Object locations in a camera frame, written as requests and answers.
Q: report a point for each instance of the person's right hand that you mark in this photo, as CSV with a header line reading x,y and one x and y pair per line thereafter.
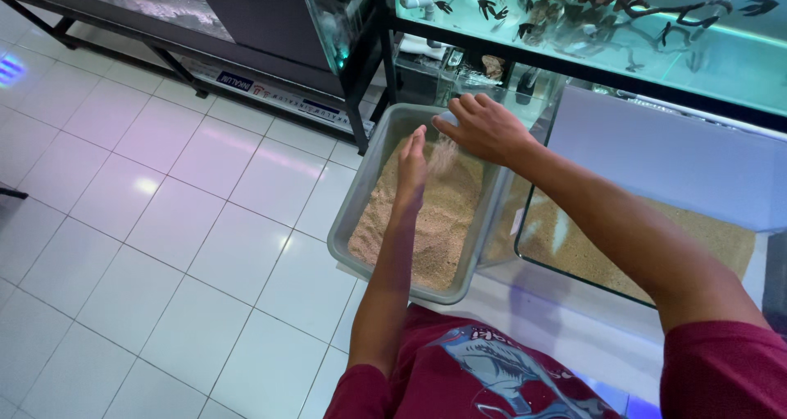
x,y
489,130

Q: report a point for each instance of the person's left hand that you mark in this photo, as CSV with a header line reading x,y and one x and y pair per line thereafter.
x,y
412,173

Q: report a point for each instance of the person's left fingers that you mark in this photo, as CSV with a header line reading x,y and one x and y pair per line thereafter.
x,y
417,145

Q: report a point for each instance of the small pale scoop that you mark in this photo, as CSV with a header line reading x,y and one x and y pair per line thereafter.
x,y
447,119

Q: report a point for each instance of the glass sump tank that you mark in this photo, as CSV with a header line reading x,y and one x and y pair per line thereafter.
x,y
430,81

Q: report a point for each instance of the grey plastic tub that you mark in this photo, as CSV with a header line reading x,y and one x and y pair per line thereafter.
x,y
369,191

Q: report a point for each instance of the black metal aquarium stand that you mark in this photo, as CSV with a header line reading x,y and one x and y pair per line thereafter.
x,y
386,62

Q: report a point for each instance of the beige sand in tub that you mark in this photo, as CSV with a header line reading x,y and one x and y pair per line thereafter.
x,y
446,234

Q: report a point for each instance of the white filter cloth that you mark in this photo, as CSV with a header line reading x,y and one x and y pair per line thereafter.
x,y
424,47

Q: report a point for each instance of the brown rock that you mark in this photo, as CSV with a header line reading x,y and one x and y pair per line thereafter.
x,y
493,66

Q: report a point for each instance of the black water pump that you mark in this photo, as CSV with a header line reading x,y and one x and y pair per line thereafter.
x,y
526,87

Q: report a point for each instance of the white printed strip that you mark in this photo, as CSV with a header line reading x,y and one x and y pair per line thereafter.
x,y
276,96

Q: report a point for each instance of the school of dark fish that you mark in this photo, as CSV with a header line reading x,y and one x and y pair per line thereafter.
x,y
486,7

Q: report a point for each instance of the beige sand layer in tank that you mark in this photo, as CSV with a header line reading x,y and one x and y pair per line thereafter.
x,y
569,244

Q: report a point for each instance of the glass aquarium with dark backing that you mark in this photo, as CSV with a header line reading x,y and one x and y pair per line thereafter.
x,y
258,19

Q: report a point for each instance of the person's red printed shirt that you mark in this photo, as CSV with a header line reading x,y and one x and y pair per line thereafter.
x,y
492,376

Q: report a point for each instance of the empty glass tank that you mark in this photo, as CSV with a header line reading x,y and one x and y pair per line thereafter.
x,y
664,160

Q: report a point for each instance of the low black metal stand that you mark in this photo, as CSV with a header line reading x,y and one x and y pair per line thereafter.
x,y
166,59

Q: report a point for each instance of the large lit fish aquarium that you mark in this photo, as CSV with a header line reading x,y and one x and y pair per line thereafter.
x,y
725,56

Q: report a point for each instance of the black bar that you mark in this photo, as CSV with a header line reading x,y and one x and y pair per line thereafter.
x,y
12,193

